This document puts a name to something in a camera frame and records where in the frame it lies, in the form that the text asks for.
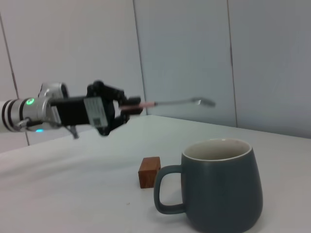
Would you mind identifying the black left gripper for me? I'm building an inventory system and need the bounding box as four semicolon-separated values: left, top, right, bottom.
50;79;144;136

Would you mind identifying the pink handled metal spoon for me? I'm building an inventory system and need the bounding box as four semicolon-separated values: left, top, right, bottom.
120;97;216;111

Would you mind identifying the grey ceramic mug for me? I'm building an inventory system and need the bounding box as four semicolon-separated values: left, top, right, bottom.
154;138;263;233

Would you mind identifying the notched wooden block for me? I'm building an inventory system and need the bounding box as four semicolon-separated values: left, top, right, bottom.
138;157;162;189

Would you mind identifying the left wrist cable with connector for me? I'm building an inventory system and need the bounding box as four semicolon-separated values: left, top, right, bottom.
14;117;80;140

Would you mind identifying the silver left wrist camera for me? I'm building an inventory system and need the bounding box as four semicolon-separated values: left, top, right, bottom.
38;82;69;100

